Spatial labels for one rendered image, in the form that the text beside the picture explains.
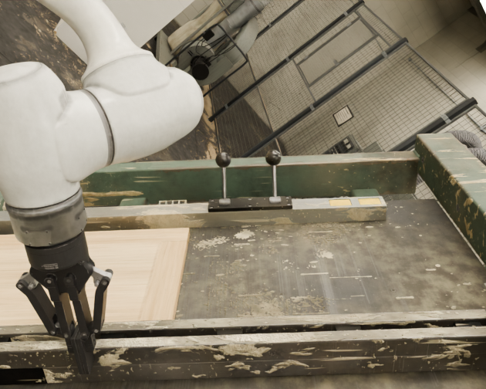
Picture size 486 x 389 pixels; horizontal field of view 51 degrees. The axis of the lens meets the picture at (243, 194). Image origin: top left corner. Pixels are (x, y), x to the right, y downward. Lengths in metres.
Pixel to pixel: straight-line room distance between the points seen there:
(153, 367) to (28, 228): 0.31
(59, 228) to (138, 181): 0.82
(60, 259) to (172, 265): 0.42
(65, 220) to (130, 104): 0.16
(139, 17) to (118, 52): 4.05
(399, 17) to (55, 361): 9.61
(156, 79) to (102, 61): 0.07
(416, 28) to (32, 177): 9.90
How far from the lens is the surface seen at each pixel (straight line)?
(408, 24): 10.23
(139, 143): 0.65
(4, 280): 1.15
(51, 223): 0.64
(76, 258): 0.68
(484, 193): 1.20
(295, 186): 1.43
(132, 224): 1.23
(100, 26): 0.71
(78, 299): 0.73
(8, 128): 0.59
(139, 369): 0.84
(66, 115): 0.61
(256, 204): 1.19
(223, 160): 1.19
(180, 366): 0.83
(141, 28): 4.75
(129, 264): 1.09
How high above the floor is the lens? 1.76
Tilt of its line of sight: 17 degrees down
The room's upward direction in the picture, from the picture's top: 55 degrees clockwise
